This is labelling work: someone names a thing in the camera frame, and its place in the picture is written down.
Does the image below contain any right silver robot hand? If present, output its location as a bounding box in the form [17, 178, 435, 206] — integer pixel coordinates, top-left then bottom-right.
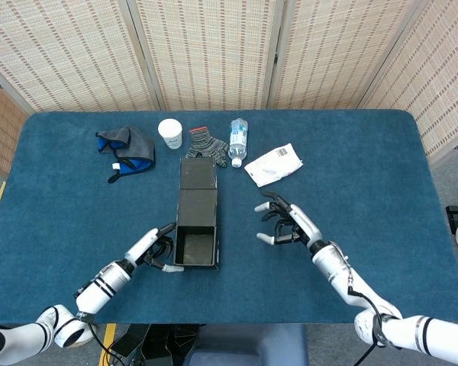
[254, 191, 324, 253]

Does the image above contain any blue carpeted table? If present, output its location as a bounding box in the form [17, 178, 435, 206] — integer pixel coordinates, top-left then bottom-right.
[0, 109, 458, 325]

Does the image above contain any black foldable cardboard box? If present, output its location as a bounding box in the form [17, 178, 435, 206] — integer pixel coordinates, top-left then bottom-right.
[173, 157, 221, 271]

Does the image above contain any striped knit glove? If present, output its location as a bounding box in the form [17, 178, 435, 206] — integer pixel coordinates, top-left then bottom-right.
[185, 127, 230, 169]

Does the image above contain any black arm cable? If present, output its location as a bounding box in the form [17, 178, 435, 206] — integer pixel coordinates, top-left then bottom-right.
[347, 278, 404, 366]
[85, 322, 114, 366]

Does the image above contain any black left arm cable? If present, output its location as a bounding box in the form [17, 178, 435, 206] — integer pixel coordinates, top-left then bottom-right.
[85, 322, 114, 366]

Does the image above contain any white paper cup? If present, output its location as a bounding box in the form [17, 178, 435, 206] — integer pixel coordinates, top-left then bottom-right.
[157, 118, 184, 150]

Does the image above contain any white plastic package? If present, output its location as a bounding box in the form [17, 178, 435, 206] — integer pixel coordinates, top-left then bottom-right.
[244, 143, 305, 188]

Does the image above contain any beige woven screen panel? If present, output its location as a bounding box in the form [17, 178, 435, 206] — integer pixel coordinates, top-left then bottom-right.
[0, 0, 161, 114]
[358, 0, 458, 161]
[127, 0, 287, 111]
[266, 0, 431, 111]

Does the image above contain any black cardboard sheet stack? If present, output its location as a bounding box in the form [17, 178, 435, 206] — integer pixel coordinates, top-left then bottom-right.
[109, 323, 203, 366]

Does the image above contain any brown woven screen panel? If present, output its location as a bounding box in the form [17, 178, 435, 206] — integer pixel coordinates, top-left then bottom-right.
[0, 70, 31, 178]

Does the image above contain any grey and blue cloth bag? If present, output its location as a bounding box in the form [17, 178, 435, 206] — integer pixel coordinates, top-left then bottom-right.
[95, 125, 156, 184]

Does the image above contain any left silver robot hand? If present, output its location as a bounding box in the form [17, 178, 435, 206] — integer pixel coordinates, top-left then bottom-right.
[124, 223, 185, 274]

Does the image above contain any blue grey padded seat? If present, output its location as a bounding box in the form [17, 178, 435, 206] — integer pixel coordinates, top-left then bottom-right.
[182, 323, 310, 366]

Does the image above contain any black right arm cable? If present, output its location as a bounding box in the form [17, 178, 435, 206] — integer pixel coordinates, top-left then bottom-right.
[347, 278, 404, 366]

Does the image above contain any clear plastic water bottle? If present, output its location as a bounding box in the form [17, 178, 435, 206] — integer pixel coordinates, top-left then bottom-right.
[227, 117, 250, 169]

